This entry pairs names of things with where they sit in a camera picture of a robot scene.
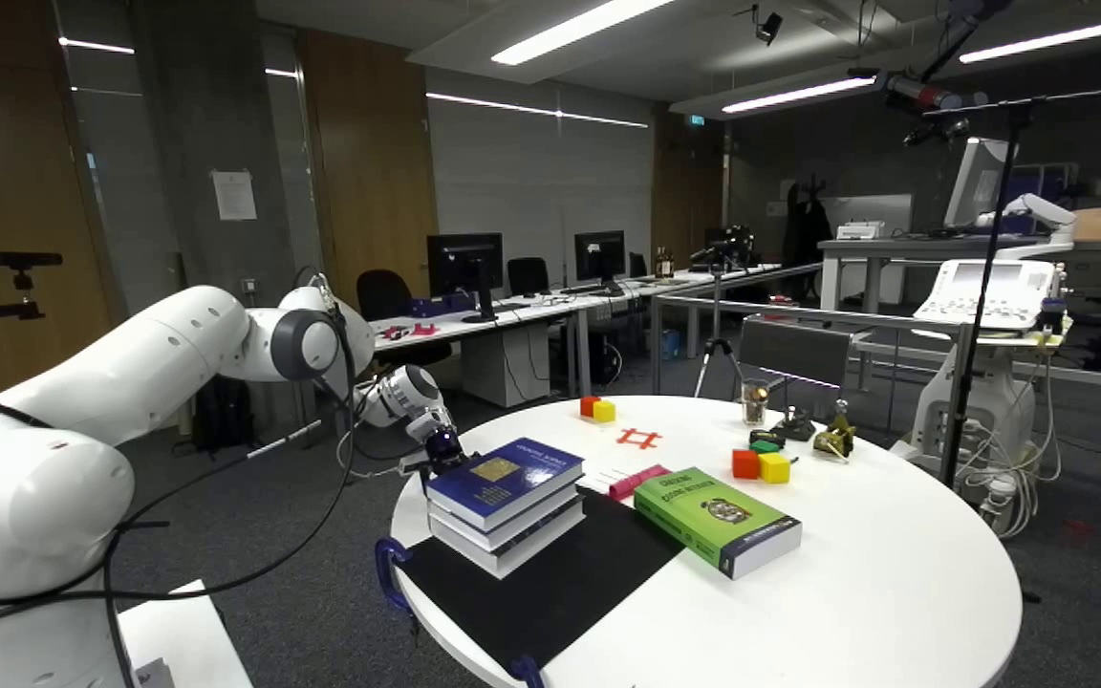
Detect green book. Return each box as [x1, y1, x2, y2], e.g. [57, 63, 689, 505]
[634, 467, 802, 579]

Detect pink flat block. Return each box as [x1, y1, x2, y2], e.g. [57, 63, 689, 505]
[607, 462, 671, 500]

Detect white medical cart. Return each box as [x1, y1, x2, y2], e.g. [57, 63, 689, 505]
[891, 190, 1074, 538]

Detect blue clamp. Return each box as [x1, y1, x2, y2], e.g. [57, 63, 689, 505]
[371, 534, 412, 613]

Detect black office chair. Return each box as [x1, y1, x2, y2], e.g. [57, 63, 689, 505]
[356, 267, 412, 322]

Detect blue top book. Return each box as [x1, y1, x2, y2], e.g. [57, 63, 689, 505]
[430, 439, 583, 531]

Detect camera tripod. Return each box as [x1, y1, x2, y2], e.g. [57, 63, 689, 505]
[884, 73, 1023, 484]

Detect round white table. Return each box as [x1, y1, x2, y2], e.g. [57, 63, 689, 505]
[387, 391, 1026, 688]

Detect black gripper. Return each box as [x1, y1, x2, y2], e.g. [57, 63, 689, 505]
[422, 426, 467, 473]

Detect black computer monitor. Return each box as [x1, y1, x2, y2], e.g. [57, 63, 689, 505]
[430, 233, 500, 322]
[573, 230, 624, 292]

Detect black bottom book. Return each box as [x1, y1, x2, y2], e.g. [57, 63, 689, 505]
[433, 505, 585, 579]

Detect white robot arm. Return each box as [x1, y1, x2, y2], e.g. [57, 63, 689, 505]
[0, 280, 463, 688]

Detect black computer monitor left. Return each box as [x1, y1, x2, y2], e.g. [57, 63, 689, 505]
[430, 233, 500, 322]

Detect black computer monitor right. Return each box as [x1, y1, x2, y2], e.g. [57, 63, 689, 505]
[573, 230, 624, 292]

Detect white book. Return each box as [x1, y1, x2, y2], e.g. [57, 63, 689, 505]
[433, 489, 583, 549]

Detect green orange yellow blocks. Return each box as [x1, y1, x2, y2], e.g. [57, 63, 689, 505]
[732, 439, 791, 484]

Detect red and yellow blocks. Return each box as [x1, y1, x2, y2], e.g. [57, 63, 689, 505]
[579, 398, 616, 424]

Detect black mat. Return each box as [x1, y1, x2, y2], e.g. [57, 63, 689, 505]
[402, 489, 680, 672]

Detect small glass jar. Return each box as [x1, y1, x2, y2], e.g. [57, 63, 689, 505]
[741, 385, 769, 424]

